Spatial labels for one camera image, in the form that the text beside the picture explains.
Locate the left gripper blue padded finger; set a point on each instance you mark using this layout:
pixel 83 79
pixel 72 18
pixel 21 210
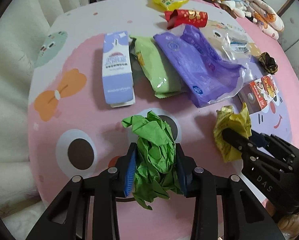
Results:
pixel 244 217
pixel 67 215

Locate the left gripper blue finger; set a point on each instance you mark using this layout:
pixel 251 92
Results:
pixel 258 139

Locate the yellow paper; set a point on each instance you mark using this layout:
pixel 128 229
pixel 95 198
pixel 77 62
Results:
pixel 228 124

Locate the red strawberry juice carton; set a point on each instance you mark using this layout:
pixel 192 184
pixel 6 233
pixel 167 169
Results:
pixel 260 95

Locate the black gold wrapper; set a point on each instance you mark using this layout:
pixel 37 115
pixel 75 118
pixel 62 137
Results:
pixel 268 63

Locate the purple plastic bag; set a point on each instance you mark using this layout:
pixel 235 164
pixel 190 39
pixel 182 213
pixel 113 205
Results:
pixel 209 78

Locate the clear plastic bottle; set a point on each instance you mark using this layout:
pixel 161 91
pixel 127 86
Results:
pixel 235 47

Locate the green paper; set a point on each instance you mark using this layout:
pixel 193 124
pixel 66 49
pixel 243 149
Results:
pixel 155 173

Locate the light green wipes pack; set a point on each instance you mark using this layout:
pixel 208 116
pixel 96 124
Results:
pixel 164 79

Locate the red envelope packet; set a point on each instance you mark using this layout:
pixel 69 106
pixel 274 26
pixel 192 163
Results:
pixel 178 17

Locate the lavender white carton box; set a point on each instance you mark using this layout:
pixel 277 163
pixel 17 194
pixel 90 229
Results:
pixel 117 78

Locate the yellow snack wrapper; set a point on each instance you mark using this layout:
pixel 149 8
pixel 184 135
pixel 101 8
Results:
pixel 170 5

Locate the cream floral curtain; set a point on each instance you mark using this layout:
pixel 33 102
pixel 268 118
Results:
pixel 23 27

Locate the pink bed sheet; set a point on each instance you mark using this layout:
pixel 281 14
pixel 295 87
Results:
pixel 286 77

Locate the cartoon printed tablecloth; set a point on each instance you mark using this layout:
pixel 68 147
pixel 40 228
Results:
pixel 72 130

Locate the folded cartoon quilt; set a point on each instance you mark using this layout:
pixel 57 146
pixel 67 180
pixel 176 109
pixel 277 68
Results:
pixel 266 18

